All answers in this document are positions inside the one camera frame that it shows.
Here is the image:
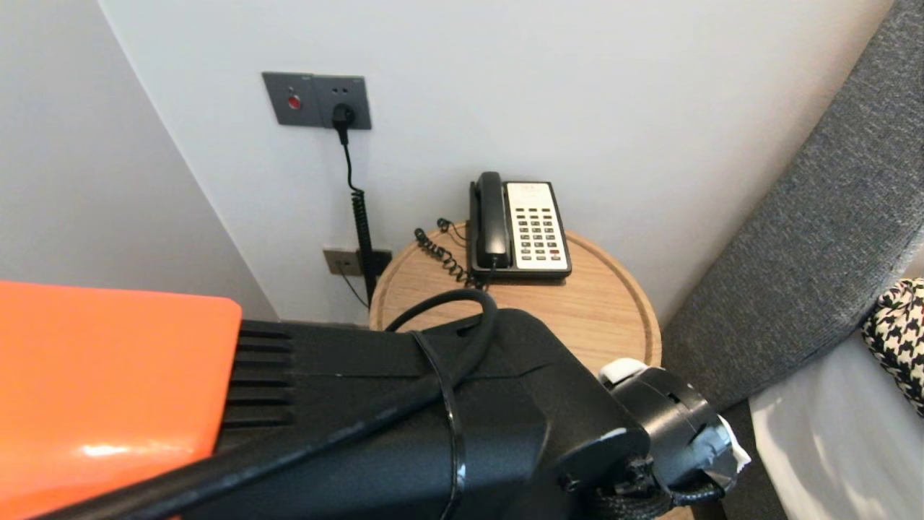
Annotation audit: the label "black telephone handset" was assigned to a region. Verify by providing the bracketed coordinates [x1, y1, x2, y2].
[474, 171, 514, 270]

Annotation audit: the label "black and white desk telephone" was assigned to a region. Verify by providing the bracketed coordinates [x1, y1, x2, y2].
[469, 181, 573, 281]

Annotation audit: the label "round wooden side table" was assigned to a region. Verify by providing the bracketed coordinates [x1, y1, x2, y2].
[370, 221, 663, 378]

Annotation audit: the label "black power plug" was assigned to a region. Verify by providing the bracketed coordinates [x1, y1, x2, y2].
[331, 103, 357, 146]

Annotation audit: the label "grey upholstered headboard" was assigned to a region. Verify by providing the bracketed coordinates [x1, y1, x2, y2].
[659, 0, 924, 520]

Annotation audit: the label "white bed sheet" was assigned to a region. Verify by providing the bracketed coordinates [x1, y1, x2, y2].
[749, 331, 924, 520]

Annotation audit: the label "black white houndstooth pillow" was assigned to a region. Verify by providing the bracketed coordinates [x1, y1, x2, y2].
[860, 278, 924, 418]

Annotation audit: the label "black coiled phone cord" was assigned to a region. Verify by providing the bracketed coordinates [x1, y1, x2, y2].
[414, 218, 499, 290]

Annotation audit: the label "black coiled power cable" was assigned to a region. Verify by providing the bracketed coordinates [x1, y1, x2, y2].
[339, 142, 378, 310]

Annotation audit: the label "thin black phone wire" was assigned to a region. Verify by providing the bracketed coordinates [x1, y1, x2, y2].
[338, 269, 370, 310]

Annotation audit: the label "beige wall data outlet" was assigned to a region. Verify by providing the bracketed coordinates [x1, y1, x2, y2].
[322, 248, 362, 278]

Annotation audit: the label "smooth black robot cable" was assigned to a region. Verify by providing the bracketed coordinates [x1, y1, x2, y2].
[32, 288, 500, 520]

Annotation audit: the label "grey wall socket panel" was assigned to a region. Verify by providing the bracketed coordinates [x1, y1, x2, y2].
[261, 71, 372, 131]

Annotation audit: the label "black braided sleeve cable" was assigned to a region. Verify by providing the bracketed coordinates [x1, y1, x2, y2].
[596, 478, 728, 520]

